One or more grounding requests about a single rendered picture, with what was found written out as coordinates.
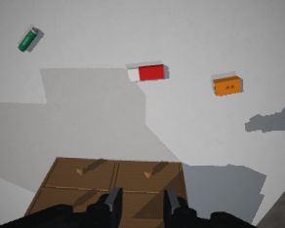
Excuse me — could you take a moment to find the brown wooden chest of drawers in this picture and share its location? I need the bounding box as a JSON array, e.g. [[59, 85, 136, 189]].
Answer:
[[24, 157, 188, 216]]

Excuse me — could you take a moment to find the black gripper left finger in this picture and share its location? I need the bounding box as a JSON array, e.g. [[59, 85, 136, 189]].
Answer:
[[0, 187, 123, 228]]

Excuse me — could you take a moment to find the brown wooden drawer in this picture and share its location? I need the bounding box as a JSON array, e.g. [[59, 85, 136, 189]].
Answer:
[[115, 162, 183, 195], [30, 190, 103, 214], [45, 159, 115, 192], [118, 217, 164, 228], [122, 196, 164, 219]]

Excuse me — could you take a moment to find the green battery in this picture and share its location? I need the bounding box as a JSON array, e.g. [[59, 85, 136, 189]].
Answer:
[[18, 27, 39, 52]]

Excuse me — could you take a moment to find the orange 9v battery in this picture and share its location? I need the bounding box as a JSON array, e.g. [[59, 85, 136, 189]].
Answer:
[[213, 76, 240, 96]]

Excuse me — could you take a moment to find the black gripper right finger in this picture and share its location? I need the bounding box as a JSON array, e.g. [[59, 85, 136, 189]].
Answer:
[[163, 190, 258, 228]]

